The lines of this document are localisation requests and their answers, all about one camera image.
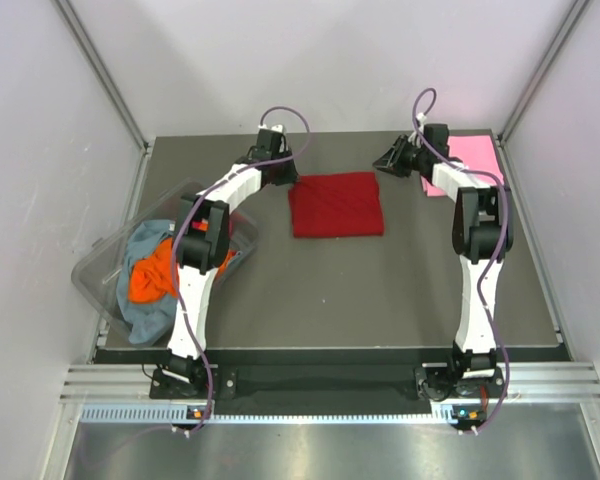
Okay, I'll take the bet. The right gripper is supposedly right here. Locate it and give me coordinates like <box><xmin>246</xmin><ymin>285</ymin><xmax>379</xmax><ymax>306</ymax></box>
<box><xmin>373</xmin><ymin>135</ymin><xmax>428</xmax><ymax>179</ymax></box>

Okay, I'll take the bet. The purple cable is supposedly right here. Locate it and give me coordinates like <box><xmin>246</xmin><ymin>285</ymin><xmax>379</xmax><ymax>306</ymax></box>
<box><xmin>410</xmin><ymin>88</ymin><xmax>514</xmax><ymax>434</ymax></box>
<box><xmin>167</xmin><ymin>105</ymin><xmax>312</xmax><ymax>436</ymax></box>

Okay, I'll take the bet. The left aluminium frame post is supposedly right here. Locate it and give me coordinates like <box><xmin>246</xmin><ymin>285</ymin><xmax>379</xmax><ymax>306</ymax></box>
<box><xmin>51</xmin><ymin>0</ymin><xmax>149</xmax><ymax>152</ymax></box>

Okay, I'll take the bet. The orange t shirt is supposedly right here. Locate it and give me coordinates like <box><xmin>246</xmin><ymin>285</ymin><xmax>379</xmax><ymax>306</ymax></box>
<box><xmin>127</xmin><ymin>224</ymin><xmax>241</xmax><ymax>305</ymax></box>

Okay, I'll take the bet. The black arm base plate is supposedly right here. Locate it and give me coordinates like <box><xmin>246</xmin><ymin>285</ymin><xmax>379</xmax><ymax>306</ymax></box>
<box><xmin>149</xmin><ymin>364</ymin><xmax>504</xmax><ymax>402</ymax></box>

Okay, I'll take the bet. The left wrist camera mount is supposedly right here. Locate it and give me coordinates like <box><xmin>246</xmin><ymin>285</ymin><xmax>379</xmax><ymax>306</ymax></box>
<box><xmin>259</xmin><ymin>123</ymin><xmax>286</xmax><ymax>135</ymax></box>

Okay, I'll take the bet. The aluminium frame post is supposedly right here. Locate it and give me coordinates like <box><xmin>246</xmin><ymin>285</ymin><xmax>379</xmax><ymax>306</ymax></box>
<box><xmin>51</xmin><ymin>0</ymin><xmax>149</xmax><ymax>152</ymax></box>
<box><xmin>497</xmin><ymin>0</ymin><xmax>592</xmax><ymax>146</ymax></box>

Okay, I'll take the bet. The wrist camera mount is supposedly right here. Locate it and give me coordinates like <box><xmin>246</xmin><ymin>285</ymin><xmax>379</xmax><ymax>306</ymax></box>
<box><xmin>408</xmin><ymin>112</ymin><xmax>427</xmax><ymax>148</ymax></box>
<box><xmin>259</xmin><ymin>123</ymin><xmax>286</xmax><ymax>135</ymax></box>

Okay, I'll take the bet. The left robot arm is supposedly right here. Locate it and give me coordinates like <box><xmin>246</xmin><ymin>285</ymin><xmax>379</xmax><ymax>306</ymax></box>
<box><xmin>161</xmin><ymin>124</ymin><xmax>298</xmax><ymax>397</ymax></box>

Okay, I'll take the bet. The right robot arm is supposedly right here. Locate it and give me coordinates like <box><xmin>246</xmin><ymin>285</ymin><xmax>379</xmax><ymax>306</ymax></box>
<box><xmin>373</xmin><ymin>122</ymin><xmax>513</xmax><ymax>396</ymax></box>

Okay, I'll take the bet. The clear plastic bin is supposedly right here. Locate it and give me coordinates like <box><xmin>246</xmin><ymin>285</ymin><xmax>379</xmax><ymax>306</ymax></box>
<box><xmin>72</xmin><ymin>180</ymin><xmax>258</xmax><ymax>349</ymax></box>

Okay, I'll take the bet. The slotted cable duct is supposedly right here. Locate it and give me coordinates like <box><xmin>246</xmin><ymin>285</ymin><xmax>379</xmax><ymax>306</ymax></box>
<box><xmin>79</xmin><ymin>402</ymin><xmax>481</xmax><ymax>426</ymax></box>

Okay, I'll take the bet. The folded pink t shirt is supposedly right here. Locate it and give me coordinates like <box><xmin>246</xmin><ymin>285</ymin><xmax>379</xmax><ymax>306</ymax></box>
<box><xmin>448</xmin><ymin>134</ymin><xmax>504</xmax><ymax>182</ymax></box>

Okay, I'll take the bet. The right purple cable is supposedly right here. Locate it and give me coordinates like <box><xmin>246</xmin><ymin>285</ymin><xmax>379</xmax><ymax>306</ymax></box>
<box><xmin>410</xmin><ymin>88</ymin><xmax>514</xmax><ymax>434</ymax></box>

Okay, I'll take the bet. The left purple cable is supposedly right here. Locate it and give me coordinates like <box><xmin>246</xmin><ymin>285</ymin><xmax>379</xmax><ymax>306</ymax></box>
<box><xmin>167</xmin><ymin>105</ymin><xmax>312</xmax><ymax>436</ymax></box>

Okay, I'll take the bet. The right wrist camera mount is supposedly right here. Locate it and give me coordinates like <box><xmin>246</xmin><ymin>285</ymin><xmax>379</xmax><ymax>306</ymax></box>
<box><xmin>408</xmin><ymin>112</ymin><xmax>427</xmax><ymax>148</ymax></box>

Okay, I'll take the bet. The red t shirt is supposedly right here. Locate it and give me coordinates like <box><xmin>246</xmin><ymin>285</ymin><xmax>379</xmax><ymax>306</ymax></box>
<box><xmin>288</xmin><ymin>172</ymin><xmax>385</xmax><ymax>239</ymax></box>

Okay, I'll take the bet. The grey blue t shirt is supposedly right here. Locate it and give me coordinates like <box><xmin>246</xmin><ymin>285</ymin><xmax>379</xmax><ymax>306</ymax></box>
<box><xmin>116</xmin><ymin>219</ymin><xmax>176</xmax><ymax>346</ymax></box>

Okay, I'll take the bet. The right aluminium frame post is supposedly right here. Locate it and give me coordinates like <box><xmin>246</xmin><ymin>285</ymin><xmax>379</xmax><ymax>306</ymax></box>
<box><xmin>497</xmin><ymin>0</ymin><xmax>592</xmax><ymax>146</ymax></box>

